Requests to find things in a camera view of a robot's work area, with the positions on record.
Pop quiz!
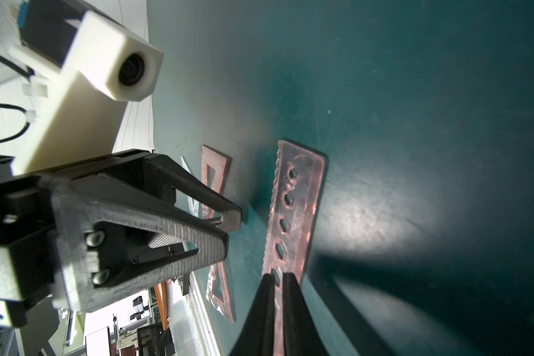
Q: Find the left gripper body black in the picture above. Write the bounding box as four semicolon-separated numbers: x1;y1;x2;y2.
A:
0;149;149;328

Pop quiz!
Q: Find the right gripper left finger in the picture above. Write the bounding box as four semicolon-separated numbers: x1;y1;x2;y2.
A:
231;274;275;356

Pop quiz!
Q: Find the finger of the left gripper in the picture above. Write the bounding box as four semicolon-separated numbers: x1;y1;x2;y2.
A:
145;154;243;232
51;174;228;312

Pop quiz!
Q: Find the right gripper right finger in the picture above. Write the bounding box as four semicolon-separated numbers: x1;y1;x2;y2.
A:
283;272;329;356

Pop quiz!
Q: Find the stencil ruler large dark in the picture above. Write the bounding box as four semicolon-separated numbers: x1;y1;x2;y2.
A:
263;140;326;355

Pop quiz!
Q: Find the green table mat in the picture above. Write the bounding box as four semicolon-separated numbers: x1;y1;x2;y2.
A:
148;1;534;355

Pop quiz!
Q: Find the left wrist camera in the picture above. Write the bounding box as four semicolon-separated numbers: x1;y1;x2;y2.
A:
10;1;164;175

